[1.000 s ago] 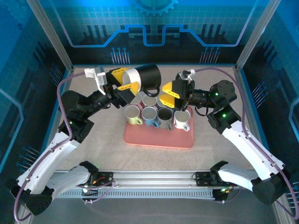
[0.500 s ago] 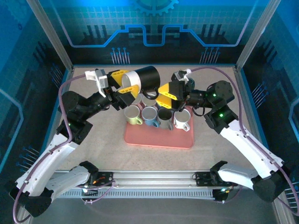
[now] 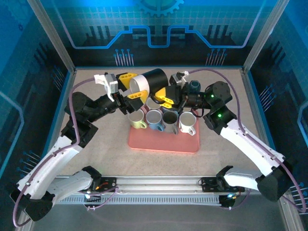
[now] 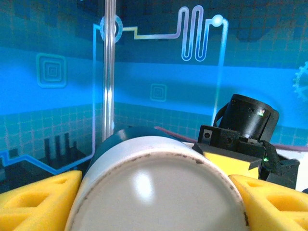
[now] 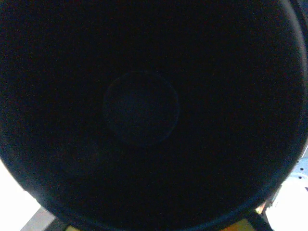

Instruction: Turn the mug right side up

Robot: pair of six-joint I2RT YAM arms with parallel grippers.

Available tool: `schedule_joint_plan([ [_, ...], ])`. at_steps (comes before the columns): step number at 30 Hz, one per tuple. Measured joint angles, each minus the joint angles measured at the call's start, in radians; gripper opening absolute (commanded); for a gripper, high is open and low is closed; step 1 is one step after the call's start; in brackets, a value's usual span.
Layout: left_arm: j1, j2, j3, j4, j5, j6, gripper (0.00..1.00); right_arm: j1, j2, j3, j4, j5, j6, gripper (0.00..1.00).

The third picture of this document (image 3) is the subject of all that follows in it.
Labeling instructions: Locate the dark grey mug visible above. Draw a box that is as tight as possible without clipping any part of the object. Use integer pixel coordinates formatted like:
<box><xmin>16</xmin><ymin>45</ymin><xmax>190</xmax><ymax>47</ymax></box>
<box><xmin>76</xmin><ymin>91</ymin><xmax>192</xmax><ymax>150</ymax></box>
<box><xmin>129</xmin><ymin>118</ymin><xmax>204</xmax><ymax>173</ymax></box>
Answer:
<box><xmin>162</xmin><ymin>110</ymin><xmax>180</xmax><ymax>135</ymax></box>

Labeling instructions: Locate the light green mug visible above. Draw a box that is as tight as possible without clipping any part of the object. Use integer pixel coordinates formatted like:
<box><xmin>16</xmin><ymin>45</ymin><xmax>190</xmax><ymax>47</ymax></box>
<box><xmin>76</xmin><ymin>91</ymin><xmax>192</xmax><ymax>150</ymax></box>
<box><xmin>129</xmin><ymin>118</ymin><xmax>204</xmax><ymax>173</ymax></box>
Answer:
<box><xmin>127</xmin><ymin>110</ymin><xmax>148</xmax><ymax>129</ymax></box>

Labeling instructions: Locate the light pink mug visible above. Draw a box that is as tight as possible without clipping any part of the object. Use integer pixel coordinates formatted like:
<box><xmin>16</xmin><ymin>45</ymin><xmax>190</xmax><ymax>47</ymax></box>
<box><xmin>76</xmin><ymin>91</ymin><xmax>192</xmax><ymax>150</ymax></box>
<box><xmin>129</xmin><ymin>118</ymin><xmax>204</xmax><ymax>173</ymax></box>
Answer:
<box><xmin>145</xmin><ymin>97</ymin><xmax>162</xmax><ymax>112</ymax></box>

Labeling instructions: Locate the teal blue mug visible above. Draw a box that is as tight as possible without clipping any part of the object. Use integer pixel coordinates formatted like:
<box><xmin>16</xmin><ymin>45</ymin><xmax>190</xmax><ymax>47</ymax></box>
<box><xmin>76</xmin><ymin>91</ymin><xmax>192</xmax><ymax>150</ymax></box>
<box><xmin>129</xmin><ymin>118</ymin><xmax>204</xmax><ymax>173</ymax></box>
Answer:
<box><xmin>145</xmin><ymin>109</ymin><xmax>166</xmax><ymax>132</ymax></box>

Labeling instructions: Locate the black mug white inside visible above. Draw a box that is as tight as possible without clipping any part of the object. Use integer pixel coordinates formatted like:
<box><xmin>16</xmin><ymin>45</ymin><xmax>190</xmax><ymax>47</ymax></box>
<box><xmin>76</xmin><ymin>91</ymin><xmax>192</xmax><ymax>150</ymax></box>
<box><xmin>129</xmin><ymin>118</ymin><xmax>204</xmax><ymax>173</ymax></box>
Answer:
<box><xmin>129</xmin><ymin>68</ymin><xmax>169</xmax><ymax>97</ymax></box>

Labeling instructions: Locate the dark green faceted mug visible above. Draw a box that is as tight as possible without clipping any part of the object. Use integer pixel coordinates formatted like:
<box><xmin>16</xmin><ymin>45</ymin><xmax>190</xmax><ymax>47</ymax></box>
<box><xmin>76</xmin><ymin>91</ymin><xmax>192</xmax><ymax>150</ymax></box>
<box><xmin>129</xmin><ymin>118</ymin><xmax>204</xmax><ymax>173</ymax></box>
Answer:
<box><xmin>188</xmin><ymin>79</ymin><xmax>202</xmax><ymax>93</ymax></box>

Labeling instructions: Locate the blue table border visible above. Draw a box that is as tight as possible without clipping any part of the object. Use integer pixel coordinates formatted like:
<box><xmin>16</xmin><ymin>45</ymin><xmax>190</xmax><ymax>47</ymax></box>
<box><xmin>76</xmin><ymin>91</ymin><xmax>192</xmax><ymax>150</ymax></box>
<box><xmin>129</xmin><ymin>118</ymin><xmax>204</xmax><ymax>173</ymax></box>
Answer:
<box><xmin>36</xmin><ymin>65</ymin><xmax>276</xmax><ymax>176</ymax></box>

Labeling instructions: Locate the pink rectangular mat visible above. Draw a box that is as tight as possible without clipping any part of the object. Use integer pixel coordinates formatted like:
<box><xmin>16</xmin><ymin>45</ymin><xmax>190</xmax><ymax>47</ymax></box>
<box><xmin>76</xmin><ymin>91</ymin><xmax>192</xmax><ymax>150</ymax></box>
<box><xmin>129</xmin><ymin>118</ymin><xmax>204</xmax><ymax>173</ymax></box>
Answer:
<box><xmin>127</xmin><ymin>110</ymin><xmax>201</xmax><ymax>154</ymax></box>

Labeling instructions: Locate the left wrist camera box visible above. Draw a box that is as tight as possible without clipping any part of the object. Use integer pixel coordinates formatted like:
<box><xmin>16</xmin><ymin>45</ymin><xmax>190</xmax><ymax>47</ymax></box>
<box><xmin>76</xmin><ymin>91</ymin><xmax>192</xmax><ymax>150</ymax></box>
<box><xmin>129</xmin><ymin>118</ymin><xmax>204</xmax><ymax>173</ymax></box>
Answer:
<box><xmin>93</xmin><ymin>73</ymin><xmax>119</xmax><ymax>101</ymax></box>

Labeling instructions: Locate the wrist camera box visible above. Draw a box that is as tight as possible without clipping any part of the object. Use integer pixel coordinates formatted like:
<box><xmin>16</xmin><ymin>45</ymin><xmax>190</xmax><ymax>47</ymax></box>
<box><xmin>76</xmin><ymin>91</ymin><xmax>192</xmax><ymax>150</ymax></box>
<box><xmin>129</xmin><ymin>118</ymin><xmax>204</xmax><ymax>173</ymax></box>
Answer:
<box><xmin>93</xmin><ymin>73</ymin><xmax>119</xmax><ymax>101</ymax></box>
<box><xmin>169</xmin><ymin>70</ymin><xmax>191</xmax><ymax>86</ymax></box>

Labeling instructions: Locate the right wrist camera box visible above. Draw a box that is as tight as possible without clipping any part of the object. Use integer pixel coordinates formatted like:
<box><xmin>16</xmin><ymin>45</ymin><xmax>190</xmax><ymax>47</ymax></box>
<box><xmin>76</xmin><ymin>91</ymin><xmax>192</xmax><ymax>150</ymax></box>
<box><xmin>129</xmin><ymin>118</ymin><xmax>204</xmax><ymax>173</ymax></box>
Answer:
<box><xmin>169</xmin><ymin>70</ymin><xmax>191</xmax><ymax>86</ymax></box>

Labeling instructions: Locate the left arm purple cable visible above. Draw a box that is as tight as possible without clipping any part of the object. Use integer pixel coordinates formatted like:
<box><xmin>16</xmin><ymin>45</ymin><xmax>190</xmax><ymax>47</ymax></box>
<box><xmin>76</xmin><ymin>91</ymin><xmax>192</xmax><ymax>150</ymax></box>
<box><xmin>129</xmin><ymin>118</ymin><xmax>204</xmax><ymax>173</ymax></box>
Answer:
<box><xmin>12</xmin><ymin>77</ymin><xmax>119</xmax><ymax>228</ymax></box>

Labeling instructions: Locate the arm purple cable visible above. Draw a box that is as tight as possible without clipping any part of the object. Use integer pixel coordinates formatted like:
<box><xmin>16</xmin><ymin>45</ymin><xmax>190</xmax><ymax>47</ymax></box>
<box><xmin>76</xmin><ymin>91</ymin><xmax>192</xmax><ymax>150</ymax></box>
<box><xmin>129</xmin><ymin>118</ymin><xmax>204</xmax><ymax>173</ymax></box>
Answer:
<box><xmin>186</xmin><ymin>68</ymin><xmax>308</xmax><ymax>214</ymax></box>
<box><xmin>12</xmin><ymin>77</ymin><xmax>119</xmax><ymax>228</ymax></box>

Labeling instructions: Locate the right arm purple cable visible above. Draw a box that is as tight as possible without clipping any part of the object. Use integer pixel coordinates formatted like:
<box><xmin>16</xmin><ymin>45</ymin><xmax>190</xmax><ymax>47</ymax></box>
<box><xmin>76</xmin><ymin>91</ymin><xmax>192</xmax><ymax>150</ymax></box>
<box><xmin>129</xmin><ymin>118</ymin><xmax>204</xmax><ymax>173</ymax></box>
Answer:
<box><xmin>186</xmin><ymin>68</ymin><xmax>308</xmax><ymax>214</ymax></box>

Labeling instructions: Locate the aluminium frame post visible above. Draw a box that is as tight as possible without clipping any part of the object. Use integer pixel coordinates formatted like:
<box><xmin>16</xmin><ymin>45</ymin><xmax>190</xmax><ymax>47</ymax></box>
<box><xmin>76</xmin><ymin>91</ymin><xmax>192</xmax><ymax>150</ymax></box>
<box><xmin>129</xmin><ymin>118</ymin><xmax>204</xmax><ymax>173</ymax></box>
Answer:
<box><xmin>242</xmin><ymin>0</ymin><xmax>291</xmax><ymax>74</ymax></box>
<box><xmin>26</xmin><ymin>0</ymin><xmax>77</xmax><ymax>74</ymax></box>

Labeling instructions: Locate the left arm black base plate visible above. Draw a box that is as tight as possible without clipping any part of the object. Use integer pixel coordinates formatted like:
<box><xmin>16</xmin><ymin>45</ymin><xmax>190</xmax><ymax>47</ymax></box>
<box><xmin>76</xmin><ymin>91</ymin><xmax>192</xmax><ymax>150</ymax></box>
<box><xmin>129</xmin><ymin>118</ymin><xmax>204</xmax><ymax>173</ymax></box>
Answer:
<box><xmin>90</xmin><ymin>177</ymin><xmax>118</xmax><ymax>193</ymax></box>

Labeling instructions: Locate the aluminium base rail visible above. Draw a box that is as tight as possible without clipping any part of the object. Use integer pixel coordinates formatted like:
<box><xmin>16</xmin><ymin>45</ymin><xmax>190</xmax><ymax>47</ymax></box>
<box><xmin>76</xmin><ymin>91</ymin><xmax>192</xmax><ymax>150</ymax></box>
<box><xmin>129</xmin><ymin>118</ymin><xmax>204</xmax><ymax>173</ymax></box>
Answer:
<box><xmin>31</xmin><ymin>175</ymin><xmax>289</xmax><ymax>193</ymax></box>

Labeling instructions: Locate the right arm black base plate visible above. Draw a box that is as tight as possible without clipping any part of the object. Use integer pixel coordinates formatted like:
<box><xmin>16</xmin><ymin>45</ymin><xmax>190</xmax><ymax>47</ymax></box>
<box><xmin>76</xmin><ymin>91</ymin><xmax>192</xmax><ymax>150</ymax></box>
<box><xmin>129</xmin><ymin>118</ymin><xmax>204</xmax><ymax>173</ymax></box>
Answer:
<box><xmin>201</xmin><ymin>177</ymin><xmax>245</xmax><ymax>193</ymax></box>

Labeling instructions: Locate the slotted grey cable duct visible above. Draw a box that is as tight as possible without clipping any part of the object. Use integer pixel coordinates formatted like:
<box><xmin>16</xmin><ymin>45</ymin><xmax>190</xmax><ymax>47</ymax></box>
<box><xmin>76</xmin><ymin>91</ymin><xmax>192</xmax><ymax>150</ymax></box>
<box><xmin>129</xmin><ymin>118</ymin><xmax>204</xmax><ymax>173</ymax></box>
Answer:
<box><xmin>57</xmin><ymin>193</ymin><xmax>222</xmax><ymax>205</ymax></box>

